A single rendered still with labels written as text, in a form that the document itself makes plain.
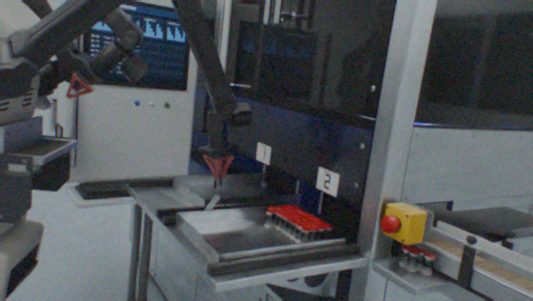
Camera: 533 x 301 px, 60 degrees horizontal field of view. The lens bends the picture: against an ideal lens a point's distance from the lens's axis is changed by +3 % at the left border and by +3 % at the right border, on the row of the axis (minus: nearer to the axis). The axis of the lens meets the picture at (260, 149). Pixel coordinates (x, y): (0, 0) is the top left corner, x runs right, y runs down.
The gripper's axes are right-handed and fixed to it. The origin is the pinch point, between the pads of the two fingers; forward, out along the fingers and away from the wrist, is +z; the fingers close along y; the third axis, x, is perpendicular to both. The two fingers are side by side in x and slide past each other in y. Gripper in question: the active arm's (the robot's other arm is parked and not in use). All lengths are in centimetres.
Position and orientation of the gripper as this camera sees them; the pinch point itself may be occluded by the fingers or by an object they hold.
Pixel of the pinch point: (219, 176)
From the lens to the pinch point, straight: 134.1
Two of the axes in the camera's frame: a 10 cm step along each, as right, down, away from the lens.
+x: -6.5, -1.8, 7.4
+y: 7.6, -1.7, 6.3
